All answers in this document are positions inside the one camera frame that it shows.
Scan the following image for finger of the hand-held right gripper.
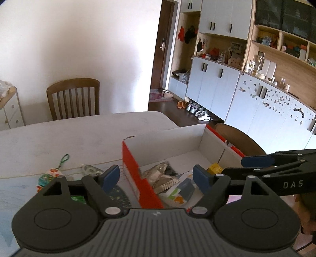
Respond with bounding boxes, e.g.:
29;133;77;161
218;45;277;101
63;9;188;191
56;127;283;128
221;160;316;184
241;149;316;168

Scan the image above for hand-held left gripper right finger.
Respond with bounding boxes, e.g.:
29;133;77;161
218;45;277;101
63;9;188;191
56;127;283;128
189;165;279;219

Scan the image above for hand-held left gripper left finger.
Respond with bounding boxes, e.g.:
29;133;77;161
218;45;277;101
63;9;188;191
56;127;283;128
37;165;124;219

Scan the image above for small yellow box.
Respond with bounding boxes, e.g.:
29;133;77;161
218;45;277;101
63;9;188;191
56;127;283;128
207;163;223;175

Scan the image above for grey blue card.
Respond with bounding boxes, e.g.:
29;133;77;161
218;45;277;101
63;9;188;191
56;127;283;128
178;181;197;199

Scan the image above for clear correction tape dispenser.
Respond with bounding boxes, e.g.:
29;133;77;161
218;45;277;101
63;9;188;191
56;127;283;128
81;165;104;175

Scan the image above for red cardboard box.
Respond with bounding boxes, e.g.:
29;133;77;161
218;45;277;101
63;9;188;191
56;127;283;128
122;124;246;214

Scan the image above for white cartoon print packet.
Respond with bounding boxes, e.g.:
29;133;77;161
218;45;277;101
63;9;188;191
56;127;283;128
159;174;198;206

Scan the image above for green packet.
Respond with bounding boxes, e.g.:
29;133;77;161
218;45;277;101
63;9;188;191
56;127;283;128
70;195;87;205

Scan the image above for silver foil packet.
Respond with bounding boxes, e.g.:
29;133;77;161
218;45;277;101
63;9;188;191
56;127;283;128
141;161;181;194

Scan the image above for printed pouch with green cord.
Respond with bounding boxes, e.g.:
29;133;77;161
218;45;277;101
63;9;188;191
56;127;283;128
37;154;70;193

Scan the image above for wooden slat-back chair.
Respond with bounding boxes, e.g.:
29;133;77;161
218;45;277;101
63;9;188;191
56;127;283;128
46;78;100;121
214;123;267;156

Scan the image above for row of shoes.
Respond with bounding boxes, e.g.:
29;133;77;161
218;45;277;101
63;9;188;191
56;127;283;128
186;101;224;121

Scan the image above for patterned door rug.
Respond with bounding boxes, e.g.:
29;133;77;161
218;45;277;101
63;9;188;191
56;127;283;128
149;89;174;103

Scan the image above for glass jars on shelf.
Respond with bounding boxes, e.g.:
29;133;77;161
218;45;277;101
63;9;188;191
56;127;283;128
244;56;263;75

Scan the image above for plastic bag in cabinet niche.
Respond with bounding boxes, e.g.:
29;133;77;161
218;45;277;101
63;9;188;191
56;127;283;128
179;69;191;83

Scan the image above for brown entrance door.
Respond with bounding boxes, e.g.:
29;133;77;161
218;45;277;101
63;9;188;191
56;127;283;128
150;0;177;91

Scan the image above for white sideboard with wooden top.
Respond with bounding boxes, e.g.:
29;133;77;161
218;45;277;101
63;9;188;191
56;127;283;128
0;86;25;131

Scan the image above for white plastic bag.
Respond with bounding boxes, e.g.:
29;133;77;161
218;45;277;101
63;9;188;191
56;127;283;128
0;79;13;99

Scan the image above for black hanging bag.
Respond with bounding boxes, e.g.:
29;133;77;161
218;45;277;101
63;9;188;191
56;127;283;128
185;26;198;44

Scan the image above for white and wood cabinet wall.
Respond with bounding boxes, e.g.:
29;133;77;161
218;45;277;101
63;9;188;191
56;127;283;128
168;0;316;161

